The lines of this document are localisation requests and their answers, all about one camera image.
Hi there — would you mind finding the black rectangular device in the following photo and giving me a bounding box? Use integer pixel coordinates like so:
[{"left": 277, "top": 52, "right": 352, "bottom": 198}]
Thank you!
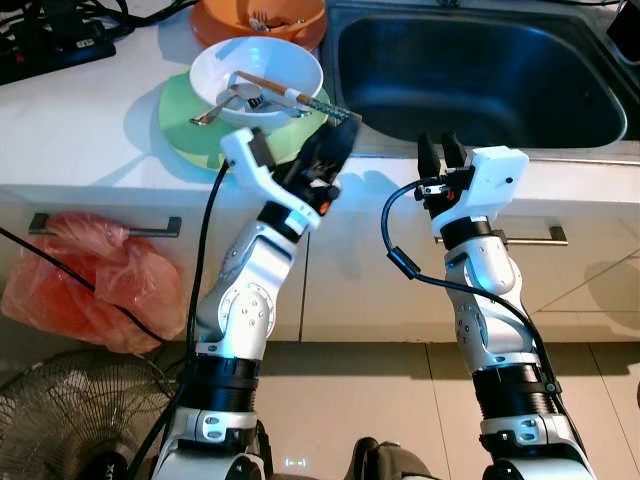
[{"left": 605, "top": 0, "right": 640, "bottom": 63}]

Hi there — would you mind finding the thin black cable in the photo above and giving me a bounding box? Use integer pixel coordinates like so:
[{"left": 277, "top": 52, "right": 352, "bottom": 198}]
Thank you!
[{"left": 0, "top": 226, "right": 171, "bottom": 346}]

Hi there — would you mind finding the wooden chopstick green end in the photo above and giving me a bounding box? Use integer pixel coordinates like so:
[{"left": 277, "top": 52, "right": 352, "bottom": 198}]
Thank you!
[
  {"left": 250, "top": 80, "right": 362, "bottom": 122},
  {"left": 236, "top": 71, "right": 351, "bottom": 114}
]

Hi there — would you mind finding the metal cabinet handle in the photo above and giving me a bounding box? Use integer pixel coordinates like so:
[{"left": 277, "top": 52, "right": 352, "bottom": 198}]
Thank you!
[
  {"left": 432, "top": 225, "right": 569, "bottom": 247},
  {"left": 28, "top": 212, "right": 184, "bottom": 239}
]

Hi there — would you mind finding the orange plate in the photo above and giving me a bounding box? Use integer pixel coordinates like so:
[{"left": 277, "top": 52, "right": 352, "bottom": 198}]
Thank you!
[{"left": 190, "top": 0, "right": 329, "bottom": 53}]

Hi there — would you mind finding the robot left leg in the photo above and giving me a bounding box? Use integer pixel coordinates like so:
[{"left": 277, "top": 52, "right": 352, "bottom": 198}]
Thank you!
[{"left": 240, "top": 420, "right": 277, "bottom": 480}]

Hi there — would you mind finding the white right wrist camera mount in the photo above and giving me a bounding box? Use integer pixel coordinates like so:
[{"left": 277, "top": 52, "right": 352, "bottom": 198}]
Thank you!
[{"left": 468, "top": 147, "right": 529, "bottom": 223}]

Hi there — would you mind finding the white ceramic bowl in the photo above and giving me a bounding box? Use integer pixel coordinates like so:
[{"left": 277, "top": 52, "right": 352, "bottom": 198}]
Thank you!
[{"left": 189, "top": 37, "right": 325, "bottom": 129}]

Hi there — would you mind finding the white cabinet door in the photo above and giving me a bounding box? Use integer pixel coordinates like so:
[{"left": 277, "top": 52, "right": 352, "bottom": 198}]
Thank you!
[
  {"left": 0, "top": 183, "right": 306, "bottom": 346},
  {"left": 298, "top": 183, "right": 640, "bottom": 346}
]

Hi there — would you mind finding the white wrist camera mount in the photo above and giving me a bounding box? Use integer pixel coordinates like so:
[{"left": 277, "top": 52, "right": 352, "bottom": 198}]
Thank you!
[
  {"left": 468, "top": 147, "right": 529, "bottom": 223},
  {"left": 220, "top": 127, "right": 323, "bottom": 233}
]

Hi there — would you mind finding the stainless steel sink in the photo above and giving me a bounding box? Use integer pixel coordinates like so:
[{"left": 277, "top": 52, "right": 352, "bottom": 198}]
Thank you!
[{"left": 318, "top": 0, "right": 640, "bottom": 166}]

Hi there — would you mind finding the light green plate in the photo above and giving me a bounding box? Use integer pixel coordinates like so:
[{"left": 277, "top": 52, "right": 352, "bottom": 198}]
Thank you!
[{"left": 158, "top": 70, "right": 336, "bottom": 171}]

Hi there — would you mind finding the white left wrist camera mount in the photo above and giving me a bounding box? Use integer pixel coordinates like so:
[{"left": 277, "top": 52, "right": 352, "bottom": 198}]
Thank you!
[{"left": 220, "top": 127, "right": 323, "bottom": 233}]

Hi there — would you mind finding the red plastic bag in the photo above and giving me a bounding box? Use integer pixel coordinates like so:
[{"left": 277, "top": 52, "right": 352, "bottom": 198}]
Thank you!
[{"left": 0, "top": 211, "right": 188, "bottom": 355}]

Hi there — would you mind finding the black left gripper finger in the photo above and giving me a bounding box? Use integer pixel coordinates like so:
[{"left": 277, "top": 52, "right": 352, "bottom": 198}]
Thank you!
[
  {"left": 325, "top": 120, "right": 362, "bottom": 186},
  {"left": 303, "top": 128, "right": 339, "bottom": 183}
]

